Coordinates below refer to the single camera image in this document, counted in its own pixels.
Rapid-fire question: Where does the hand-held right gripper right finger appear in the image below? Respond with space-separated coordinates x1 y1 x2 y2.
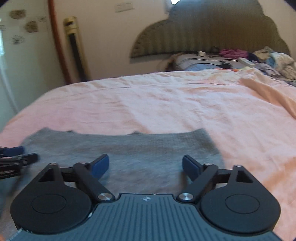
177 155 257 204

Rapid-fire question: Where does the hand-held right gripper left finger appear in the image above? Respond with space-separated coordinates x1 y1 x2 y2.
37 153 115 204

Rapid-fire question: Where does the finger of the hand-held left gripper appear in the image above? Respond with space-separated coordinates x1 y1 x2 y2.
0 146 25 157
0 153 39 166

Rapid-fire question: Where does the grey sweater with navy sleeves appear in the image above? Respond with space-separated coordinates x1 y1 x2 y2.
0 127 225 241

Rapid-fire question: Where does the pile of crumpled clothes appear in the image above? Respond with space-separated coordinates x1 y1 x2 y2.
248 46 296 87

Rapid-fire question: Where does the pink bed sheet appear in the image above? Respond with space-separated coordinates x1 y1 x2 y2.
0 67 296 241

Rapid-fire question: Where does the white wardrobe with flower stickers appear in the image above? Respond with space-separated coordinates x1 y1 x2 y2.
0 0 65 130

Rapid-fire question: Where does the striped pillow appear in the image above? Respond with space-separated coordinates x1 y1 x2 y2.
165 52 245 71

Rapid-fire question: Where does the gold tower fan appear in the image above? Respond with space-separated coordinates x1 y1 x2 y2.
63 16 90 81

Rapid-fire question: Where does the white power strip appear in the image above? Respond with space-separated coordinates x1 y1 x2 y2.
238 57 256 67

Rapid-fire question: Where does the magenta cloth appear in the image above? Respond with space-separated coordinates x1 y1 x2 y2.
219 48 249 59

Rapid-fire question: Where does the olive padded headboard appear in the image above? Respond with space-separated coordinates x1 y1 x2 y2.
129 0 290 64

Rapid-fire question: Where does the brown wooden frame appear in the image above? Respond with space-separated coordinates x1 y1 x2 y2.
47 0 72 84

